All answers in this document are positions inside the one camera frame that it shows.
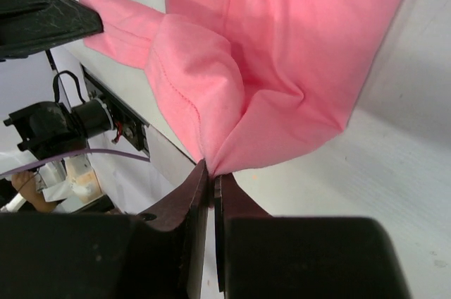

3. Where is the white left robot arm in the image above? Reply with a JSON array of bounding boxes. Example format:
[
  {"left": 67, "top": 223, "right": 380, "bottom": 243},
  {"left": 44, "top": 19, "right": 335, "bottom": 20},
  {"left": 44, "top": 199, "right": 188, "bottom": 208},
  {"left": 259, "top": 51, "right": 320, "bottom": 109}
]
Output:
[{"left": 1, "top": 0, "right": 114, "bottom": 160}]

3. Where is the pink t-shirt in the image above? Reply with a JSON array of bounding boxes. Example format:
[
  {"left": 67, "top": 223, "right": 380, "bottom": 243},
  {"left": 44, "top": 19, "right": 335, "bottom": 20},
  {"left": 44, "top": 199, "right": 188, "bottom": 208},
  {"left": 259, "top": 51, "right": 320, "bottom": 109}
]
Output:
[{"left": 80, "top": 0, "right": 401, "bottom": 176}]

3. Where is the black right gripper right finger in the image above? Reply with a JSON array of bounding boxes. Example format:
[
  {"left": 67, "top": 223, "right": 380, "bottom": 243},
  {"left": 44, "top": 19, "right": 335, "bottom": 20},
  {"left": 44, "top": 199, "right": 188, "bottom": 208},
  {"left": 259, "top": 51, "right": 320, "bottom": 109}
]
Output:
[{"left": 214, "top": 174, "right": 272, "bottom": 298}]

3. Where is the person's hand in background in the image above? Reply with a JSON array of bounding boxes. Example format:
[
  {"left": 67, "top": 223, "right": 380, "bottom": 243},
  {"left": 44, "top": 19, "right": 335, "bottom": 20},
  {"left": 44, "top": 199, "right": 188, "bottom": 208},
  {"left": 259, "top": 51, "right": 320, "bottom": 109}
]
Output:
[{"left": 11, "top": 171, "right": 58, "bottom": 213}]

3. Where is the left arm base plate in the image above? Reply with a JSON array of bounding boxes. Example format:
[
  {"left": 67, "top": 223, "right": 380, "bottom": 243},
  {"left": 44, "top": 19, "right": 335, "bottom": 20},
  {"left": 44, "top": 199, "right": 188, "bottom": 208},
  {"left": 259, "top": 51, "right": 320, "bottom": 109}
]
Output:
[{"left": 80, "top": 64, "right": 149, "bottom": 157}]

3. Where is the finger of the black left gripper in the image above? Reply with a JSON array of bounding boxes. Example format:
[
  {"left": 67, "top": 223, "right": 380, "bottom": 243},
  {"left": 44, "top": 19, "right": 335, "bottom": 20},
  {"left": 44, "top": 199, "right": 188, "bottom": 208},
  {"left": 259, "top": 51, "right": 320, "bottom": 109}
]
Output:
[{"left": 1, "top": 0, "right": 104, "bottom": 61}]

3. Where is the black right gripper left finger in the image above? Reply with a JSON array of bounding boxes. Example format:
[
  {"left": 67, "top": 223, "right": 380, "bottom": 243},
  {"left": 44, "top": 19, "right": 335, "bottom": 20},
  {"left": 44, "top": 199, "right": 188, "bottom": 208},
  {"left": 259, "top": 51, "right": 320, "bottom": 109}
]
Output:
[{"left": 139, "top": 160, "right": 208, "bottom": 298}]

